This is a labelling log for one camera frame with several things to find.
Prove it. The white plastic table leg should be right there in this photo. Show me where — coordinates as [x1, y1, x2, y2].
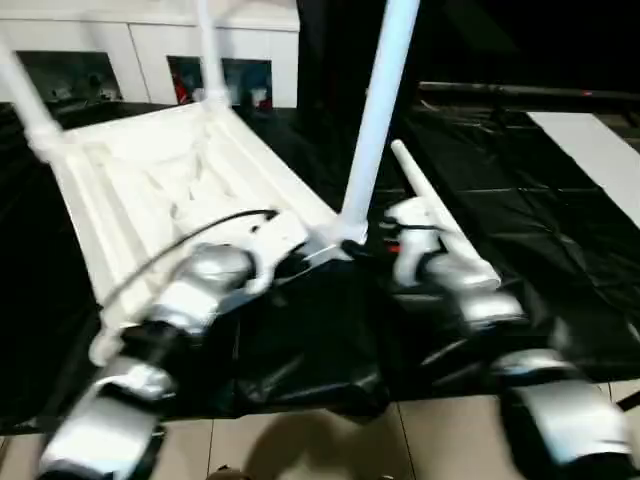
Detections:
[0, 34, 66, 161]
[391, 139, 501, 292]
[197, 0, 232, 110]
[339, 0, 421, 246]

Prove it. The white plastic table top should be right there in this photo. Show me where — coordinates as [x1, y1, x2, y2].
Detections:
[37, 102, 369, 366]

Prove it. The black work mat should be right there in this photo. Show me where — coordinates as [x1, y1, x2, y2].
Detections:
[0, 97, 640, 436]

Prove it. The black metal rod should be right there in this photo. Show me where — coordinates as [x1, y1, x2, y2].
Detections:
[417, 81, 640, 101]

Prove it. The black case with yellow label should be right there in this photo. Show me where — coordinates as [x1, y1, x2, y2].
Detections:
[297, 0, 421, 116]

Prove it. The white flat board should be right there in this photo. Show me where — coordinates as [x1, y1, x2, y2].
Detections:
[527, 112, 640, 226]

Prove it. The white cabinet with glass doors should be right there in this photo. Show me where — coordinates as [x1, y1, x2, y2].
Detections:
[0, 0, 301, 109]

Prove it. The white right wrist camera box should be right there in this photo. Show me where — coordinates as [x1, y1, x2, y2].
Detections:
[384, 199, 446, 287]

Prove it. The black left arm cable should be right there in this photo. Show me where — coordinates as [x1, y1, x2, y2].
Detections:
[99, 208, 279, 311]

